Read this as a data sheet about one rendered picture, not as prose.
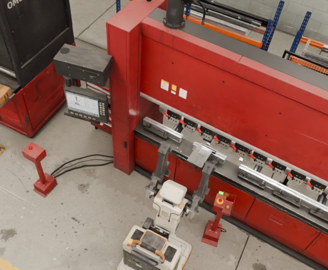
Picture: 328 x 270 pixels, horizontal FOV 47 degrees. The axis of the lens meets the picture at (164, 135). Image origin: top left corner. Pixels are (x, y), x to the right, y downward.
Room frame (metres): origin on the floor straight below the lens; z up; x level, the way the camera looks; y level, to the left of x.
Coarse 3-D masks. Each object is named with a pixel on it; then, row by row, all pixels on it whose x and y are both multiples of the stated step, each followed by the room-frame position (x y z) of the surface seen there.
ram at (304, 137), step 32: (160, 64) 2.84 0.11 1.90; (192, 64) 2.69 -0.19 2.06; (160, 96) 2.82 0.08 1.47; (192, 96) 2.67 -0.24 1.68; (224, 96) 2.54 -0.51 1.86; (256, 96) 2.42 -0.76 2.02; (224, 128) 2.50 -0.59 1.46; (256, 128) 2.37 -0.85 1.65; (288, 128) 2.26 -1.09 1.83; (320, 128) 2.16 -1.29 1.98; (288, 160) 2.21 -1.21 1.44; (320, 160) 2.10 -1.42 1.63
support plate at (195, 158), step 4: (196, 148) 2.56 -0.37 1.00; (200, 148) 2.56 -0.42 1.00; (192, 152) 2.50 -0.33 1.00; (196, 152) 2.51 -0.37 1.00; (208, 152) 2.52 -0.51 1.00; (192, 156) 2.44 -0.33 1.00; (196, 156) 2.45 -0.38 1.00; (200, 156) 2.45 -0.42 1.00; (204, 156) 2.46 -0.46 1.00; (208, 156) 2.47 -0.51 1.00; (188, 160) 2.39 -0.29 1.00; (192, 160) 2.39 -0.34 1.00; (196, 160) 2.40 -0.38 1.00; (200, 160) 2.41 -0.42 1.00; (204, 160) 2.41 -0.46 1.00; (196, 164) 2.34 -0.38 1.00; (200, 164) 2.35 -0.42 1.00
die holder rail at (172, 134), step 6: (144, 120) 2.91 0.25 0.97; (150, 120) 2.92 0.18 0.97; (150, 126) 2.89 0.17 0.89; (156, 126) 2.84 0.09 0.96; (162, 126) 2.85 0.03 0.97; (162, 132) 2.81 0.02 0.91; (168, 132) 2.77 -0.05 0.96; (174, 132) 2.78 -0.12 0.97; (174, 138) 2.74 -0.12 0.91; (180, 138) 2.70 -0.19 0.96
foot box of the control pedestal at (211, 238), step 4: (208, 220) 2.16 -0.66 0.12; (208, 224) 2.11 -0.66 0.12; (220, 224) 2.12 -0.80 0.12; (208, 228) 2.06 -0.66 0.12; (220, 228) 2.07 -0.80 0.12; (204, 232) 2.05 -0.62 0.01; (208, 232) 2.00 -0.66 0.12; (212, 232) 2.01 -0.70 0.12; (220, 232) 2.07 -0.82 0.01; (204, 236) 1.98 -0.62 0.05; (208, 236) 1.97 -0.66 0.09; (212, 236) 1.96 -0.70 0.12; (216, 236) 1.97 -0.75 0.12; (204, 240) 1.95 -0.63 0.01; (208, 240) 1.96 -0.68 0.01; (212, 240) 1.96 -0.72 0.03; (216, 240) 1.95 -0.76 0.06; (212, 244) 1.91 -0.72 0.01; (216, 244) 1.91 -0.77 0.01
